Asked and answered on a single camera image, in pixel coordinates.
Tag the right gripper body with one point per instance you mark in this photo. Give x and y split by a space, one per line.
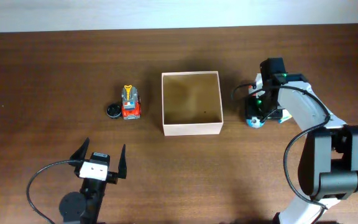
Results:
260 114

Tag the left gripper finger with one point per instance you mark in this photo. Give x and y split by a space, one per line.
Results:
78 157
122 166

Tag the blue eye ball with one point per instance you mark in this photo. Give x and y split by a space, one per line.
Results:
254 122

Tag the colourful puzzle cube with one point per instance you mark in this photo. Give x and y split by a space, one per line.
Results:
285 116

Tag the black toy wheel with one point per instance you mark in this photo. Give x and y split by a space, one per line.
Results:
114 111

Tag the orange grey toy truck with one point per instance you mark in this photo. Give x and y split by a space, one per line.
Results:
130 103

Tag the red eye ball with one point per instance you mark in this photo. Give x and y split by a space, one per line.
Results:
252 90

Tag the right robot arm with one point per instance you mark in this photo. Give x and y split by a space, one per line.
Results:
321 162

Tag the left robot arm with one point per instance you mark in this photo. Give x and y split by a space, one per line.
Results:
84 205

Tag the white cardboard box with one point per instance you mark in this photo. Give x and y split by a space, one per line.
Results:
191 103

